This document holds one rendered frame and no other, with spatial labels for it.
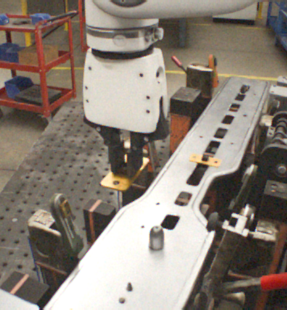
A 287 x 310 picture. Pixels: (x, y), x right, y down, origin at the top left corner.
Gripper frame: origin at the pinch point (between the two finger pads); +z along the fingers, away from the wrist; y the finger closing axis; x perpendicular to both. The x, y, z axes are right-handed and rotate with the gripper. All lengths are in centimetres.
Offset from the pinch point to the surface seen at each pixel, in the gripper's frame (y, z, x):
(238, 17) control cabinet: 106, 116, -687
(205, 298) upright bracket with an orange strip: -15.6, 8.6, 12.0
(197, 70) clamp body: 18, 23, -102
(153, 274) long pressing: -2.6, 27.4, -4.5
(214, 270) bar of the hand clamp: -14.6, 14.2, 2.4
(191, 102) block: 13, 25, -75
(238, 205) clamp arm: -12.8, 27.1, -30.2
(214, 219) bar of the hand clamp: -13.3, 5.7, 1.2
